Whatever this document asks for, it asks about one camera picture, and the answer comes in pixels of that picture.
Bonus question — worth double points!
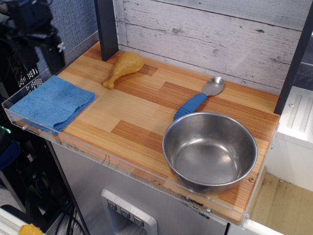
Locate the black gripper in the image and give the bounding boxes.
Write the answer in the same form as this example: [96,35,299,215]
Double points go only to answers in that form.
[0,0,66,74]

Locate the blue cloth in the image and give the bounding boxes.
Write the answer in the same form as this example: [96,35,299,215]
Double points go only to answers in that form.
[9,75,95,135]

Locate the black plastic crate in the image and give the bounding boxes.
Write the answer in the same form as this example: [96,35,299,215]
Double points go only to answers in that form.
[4,26,40,89]

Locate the yellow toy chicken drumstick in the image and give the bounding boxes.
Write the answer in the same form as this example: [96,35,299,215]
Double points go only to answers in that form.
[102,52,144,89]

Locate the silver cabinet with buttons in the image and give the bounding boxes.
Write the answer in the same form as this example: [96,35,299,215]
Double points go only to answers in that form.
[52,143,228,235]

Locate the yellow object at bottom left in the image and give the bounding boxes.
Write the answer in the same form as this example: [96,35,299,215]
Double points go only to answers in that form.
[18,224,44,235]

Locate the stainless steel bowl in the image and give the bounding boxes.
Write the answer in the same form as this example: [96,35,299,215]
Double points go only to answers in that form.
[162,112,258,194]

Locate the clear acrylic table guard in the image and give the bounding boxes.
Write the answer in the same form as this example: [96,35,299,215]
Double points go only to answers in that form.
[1,31,267,230]

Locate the dark grey left post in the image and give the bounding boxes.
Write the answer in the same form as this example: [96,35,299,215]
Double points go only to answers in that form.
[94,0,119,61]

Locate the dark grey post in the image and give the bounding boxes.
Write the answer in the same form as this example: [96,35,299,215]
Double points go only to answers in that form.
[94,0,119,61]
[274,3,313,115]

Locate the spoon with blue handle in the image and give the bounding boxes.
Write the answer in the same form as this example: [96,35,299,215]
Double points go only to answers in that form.
[173,77,224,121]

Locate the dark grey right post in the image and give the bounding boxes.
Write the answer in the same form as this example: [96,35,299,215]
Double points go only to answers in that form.
[274,3,313,115]

